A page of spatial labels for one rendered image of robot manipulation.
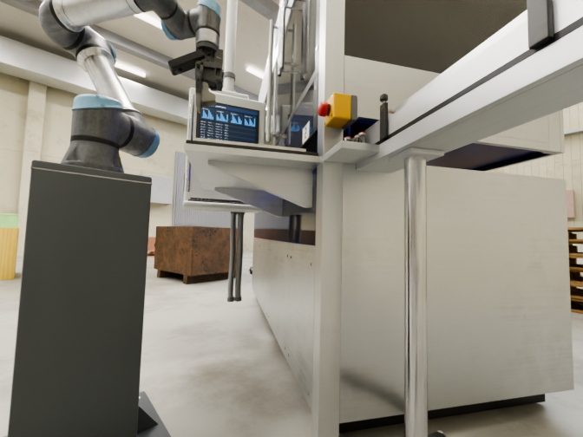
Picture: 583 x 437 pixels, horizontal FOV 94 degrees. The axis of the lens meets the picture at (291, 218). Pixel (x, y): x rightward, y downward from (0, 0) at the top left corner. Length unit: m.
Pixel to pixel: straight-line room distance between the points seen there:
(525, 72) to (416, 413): 0.68
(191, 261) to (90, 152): 2.77
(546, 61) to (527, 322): 1.00
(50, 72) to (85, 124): 8.26
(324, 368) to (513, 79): 0.78
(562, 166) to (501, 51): 8.53
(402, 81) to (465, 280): 0.70
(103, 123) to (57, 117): 8.87
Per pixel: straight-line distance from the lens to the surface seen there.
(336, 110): 0.81
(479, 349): 1.20
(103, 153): 0.93
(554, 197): 1.45
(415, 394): 0.79
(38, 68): 9.22
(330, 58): 1.00
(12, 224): 4.90
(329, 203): 0.83
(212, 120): 1.91
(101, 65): 1.27
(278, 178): 0.90
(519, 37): 0.55
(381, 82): 1.04
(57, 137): 9.68
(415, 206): 0.71
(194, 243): 3.56
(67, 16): 1.24
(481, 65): 0.58
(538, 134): 1.44
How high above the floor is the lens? 0.63
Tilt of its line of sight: 4 degrees up
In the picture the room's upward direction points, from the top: 1 degrees clockwise
